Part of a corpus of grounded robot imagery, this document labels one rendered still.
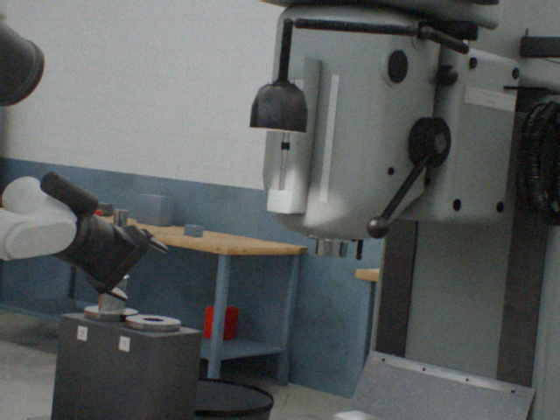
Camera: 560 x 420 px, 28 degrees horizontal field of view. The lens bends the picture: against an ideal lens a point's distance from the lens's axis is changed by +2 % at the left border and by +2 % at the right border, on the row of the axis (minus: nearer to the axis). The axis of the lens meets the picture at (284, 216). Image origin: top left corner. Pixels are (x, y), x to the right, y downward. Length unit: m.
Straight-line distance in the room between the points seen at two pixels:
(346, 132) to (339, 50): 0.11
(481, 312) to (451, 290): 0.07
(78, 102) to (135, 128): 0.66
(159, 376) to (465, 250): 0.55
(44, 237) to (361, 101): 0.51
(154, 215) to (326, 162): 5.91
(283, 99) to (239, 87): 6.01
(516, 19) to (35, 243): 0.80
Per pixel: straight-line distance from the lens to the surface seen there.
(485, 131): 1.67
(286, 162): 1.46
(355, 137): 1.46
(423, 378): 1.92
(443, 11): 1.56
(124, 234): 1.77
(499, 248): 1.85
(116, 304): 1.88
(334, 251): 1.55
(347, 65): 1.47
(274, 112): 1.33
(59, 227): 1.63
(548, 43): 1.74
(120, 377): 1.81
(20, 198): 1.68
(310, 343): 6.91
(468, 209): 1.64
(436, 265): 1.91
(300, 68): 1.46
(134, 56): 8.09
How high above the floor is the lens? 1.41
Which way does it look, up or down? 3 degrees down
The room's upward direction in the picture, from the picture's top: 6 degrees clockwise
